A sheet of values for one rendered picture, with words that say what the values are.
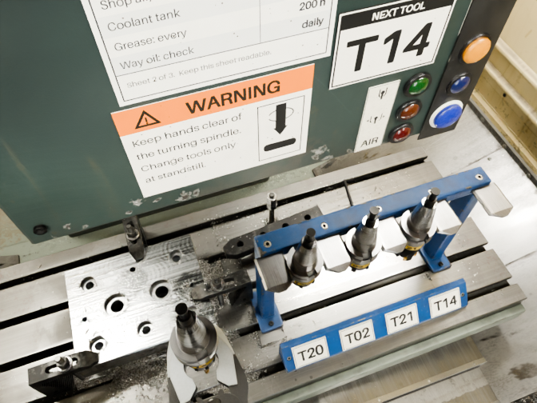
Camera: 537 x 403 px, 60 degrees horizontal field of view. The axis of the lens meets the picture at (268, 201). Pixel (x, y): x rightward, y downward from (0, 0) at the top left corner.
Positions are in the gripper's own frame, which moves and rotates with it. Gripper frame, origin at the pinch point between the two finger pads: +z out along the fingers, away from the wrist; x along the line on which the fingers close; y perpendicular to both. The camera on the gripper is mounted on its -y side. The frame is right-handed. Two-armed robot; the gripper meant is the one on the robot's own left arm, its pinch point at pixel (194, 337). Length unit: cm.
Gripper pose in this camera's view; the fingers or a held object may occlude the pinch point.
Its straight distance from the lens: 69.6
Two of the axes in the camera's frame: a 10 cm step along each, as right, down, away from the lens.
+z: -3.4, -7.9, 5.1
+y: 0.0, 5.5, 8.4
